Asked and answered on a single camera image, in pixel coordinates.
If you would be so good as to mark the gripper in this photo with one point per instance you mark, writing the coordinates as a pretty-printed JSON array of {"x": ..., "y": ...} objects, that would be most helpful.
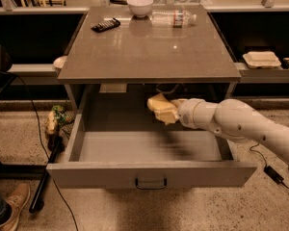
[{"x": 188, "y": 114}]

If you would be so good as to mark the yellow sponge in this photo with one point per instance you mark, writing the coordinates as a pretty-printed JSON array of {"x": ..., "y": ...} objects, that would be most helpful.
[{"x": 158, "y": 103}]

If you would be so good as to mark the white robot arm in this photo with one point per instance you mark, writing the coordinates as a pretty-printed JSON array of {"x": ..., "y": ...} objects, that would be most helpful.
[{"x": 230, "y": 119}]

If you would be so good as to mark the grey open drawer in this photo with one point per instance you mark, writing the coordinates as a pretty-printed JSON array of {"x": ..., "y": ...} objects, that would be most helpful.
[{"x": 116, "y": 139}]

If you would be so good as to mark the grey cabinet with top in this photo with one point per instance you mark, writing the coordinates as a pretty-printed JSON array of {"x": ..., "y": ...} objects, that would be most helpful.
[{"x": 138, "y": 52}]

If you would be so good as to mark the clear plastic water bottle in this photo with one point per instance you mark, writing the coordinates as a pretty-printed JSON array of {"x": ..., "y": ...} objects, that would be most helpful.
[{"x": 173, "y": 18}]

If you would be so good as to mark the white foam takeout container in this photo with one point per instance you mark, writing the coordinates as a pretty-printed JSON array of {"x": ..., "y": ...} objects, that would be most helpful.
[{"x": 262, "y": 59}]

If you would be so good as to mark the black remote control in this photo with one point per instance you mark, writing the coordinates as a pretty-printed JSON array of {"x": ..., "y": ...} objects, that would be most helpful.
[{"x": 106, "y": 25}]

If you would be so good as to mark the white bowl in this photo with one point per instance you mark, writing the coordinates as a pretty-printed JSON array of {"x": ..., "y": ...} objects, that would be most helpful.
[{"x": 140, "y": 8}]

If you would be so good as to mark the white plate on ledge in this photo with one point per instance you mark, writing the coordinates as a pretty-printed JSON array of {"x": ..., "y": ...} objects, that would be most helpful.
[{"x": 59, "y": 62}]

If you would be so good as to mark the yellow tape measure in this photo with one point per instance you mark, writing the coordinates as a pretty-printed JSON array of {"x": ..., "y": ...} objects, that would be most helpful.
[{"x": 285, "y": 63}]

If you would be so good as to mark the black pole on floor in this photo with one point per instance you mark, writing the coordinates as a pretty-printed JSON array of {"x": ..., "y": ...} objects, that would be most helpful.
[{"x": 37, "y": 201}]

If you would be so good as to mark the tan shoe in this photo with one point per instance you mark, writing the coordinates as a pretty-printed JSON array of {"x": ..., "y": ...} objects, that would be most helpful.
[{"x": 12, "y": 206}]

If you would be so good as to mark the black drawer handle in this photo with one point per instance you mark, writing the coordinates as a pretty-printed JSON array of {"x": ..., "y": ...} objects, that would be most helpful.
[{"x": 151, "y": 185}]

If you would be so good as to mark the black power adapter with cable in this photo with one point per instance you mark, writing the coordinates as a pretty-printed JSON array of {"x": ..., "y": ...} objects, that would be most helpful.
[{"x": 273, "y": 174}]

